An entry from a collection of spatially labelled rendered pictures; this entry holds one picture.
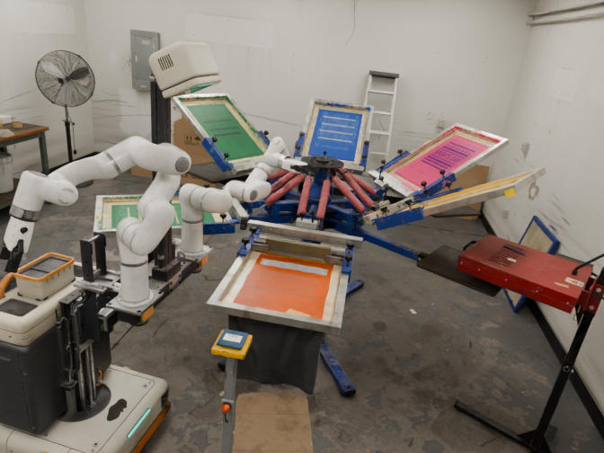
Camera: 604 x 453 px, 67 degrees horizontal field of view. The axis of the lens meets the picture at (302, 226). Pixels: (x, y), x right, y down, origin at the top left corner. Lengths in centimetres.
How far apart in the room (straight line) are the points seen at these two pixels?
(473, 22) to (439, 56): 53
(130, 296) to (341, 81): 506
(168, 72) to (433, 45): 506
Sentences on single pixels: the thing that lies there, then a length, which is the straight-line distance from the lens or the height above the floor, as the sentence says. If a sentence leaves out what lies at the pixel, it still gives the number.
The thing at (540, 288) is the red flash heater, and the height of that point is 108.
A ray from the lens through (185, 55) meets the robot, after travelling 158.
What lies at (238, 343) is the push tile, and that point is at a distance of 184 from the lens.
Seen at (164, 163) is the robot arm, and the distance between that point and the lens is 153.
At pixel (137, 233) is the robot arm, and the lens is 157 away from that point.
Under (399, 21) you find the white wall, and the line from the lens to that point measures 635.
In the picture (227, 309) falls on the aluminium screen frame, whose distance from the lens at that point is 201.
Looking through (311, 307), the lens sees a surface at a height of 95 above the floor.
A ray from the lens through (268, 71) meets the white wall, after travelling 652.
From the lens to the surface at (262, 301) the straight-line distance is 212.
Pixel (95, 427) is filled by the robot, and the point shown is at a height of 28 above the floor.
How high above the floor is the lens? 209
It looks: 23 degrees down
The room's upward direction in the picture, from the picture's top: 6 degrees clockwise
